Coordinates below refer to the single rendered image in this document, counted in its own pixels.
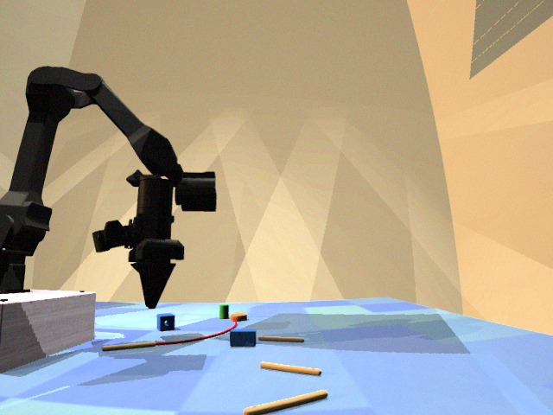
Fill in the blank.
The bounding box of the blue rectangular block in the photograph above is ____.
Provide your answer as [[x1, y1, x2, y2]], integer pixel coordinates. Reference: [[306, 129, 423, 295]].
[[230, 329, 257, 347]]

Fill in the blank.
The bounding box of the green cylinder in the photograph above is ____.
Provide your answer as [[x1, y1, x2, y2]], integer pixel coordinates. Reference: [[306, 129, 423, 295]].
[[219, 303, 230, 319]]

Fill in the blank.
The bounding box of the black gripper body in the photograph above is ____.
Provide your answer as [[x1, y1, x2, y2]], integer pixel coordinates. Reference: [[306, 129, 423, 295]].
[[128, 207, 184, 264]]

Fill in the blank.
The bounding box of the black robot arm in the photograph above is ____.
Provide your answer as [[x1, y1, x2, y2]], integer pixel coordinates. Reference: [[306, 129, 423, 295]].
[[0, 66, 217, 294]]

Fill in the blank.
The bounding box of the round wooden button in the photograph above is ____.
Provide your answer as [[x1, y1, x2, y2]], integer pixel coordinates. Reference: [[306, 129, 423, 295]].
[[230, 313, 247, 322]]

